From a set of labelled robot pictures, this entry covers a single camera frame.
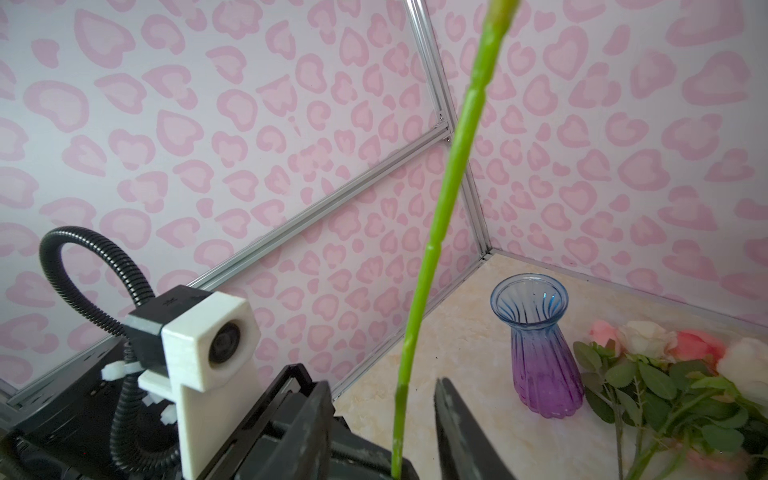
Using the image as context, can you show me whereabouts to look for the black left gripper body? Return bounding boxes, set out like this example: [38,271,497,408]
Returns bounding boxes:
[201,364,391,479]

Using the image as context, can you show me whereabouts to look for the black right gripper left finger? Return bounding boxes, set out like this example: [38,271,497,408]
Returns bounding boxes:
[239,381,333,479]

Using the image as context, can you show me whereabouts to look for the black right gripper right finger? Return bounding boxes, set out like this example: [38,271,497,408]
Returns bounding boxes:
[433,378,515,480]

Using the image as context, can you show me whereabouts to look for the white blue rose stem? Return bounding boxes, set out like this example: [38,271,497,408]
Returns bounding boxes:
[390,0,520,479]

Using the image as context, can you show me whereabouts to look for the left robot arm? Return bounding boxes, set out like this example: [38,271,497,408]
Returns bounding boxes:
[3,360,391,479]

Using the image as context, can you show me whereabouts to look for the purple blue glass vase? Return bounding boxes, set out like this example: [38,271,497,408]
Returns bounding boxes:
[490,273,584,419]

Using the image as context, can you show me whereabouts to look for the pink bud rose stem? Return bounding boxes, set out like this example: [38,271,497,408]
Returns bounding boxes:
[573,320,621,424]

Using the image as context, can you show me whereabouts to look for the cream white rose stem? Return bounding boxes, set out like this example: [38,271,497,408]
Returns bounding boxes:
[606,321,679,479]

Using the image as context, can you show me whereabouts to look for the dark pink rose stem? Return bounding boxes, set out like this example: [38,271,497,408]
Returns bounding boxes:
[640,330,732,479]

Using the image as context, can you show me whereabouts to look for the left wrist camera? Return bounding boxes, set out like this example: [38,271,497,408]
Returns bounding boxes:
[123,285,264,479]

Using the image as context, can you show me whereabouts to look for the aluminium diagonal frame bar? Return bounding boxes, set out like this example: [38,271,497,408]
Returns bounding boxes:
[1,113,448,412]

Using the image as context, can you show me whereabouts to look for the aluminium frame post left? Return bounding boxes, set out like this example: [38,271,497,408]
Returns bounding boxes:
[404,0,493,260]

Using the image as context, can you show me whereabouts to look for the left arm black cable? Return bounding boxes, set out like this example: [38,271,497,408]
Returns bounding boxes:
[38,225,181,475]

